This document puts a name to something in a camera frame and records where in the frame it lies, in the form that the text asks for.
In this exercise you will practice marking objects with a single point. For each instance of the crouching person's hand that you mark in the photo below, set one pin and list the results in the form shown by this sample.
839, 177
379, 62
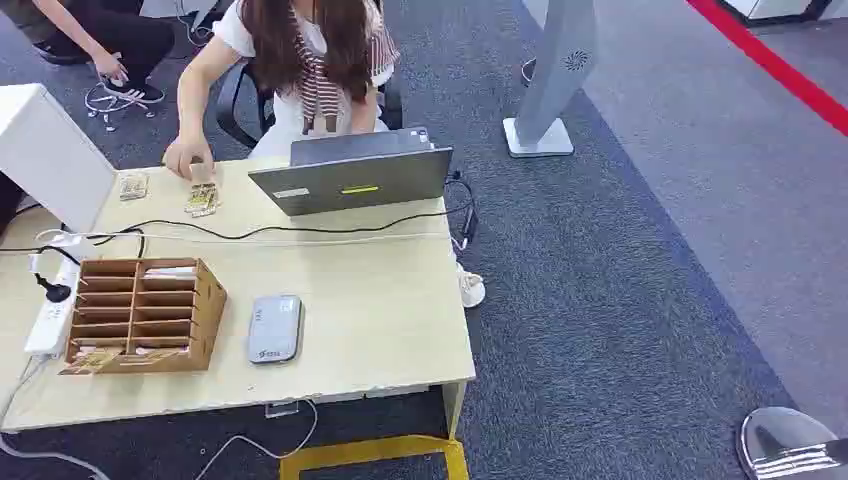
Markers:
109, 66

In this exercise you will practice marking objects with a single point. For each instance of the seated person's right hand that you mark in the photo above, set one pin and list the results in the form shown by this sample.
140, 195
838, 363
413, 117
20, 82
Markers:
185, 151

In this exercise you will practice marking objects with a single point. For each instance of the small card under hand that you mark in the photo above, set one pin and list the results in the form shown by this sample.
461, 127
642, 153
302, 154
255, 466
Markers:
201, 173

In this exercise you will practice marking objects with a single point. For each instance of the crouching person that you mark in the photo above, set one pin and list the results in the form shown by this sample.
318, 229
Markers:
126, 33

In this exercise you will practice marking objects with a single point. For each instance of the stack of printed cards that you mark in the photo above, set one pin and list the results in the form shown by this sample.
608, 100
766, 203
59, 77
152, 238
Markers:
203, 199

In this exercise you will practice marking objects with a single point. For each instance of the single pale card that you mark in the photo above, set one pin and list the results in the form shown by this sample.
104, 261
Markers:
133, 187

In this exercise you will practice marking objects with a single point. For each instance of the black office chair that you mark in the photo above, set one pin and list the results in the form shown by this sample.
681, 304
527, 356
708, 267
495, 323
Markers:
233, 106

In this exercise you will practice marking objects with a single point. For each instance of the white card in slot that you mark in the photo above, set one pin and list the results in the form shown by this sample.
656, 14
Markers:
169, 272

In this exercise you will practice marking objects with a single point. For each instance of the seated person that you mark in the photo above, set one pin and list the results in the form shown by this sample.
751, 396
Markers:
311, 60

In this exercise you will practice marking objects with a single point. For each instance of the wooden card sorting box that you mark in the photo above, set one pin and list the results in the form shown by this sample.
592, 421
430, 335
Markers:
205, 311

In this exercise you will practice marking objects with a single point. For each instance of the grey laptop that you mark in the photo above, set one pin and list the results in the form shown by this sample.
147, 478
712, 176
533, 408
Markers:
358, 185

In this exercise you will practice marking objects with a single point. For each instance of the black power plug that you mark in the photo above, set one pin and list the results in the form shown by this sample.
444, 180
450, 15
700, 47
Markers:
56, 292

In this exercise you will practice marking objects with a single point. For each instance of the white power strip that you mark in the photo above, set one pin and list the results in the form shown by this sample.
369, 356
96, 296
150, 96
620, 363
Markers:
48, 328

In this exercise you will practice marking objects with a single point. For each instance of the brown printed card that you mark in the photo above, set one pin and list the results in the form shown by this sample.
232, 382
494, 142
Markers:
89, 363

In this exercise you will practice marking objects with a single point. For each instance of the person's white shoe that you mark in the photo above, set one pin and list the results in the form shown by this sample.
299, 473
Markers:
472, 288

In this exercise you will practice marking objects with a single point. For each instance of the yellow floor tape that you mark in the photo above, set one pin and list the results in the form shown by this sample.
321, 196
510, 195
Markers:
371, 452

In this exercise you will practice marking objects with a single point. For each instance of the grey floor stand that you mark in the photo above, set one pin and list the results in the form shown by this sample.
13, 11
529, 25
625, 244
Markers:
556, 73

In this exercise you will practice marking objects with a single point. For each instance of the black framed white base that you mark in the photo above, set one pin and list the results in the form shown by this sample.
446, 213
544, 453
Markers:
775, 12

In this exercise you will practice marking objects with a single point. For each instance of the clear plastic bracket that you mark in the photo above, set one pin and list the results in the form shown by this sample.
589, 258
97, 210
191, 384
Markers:
281, 409

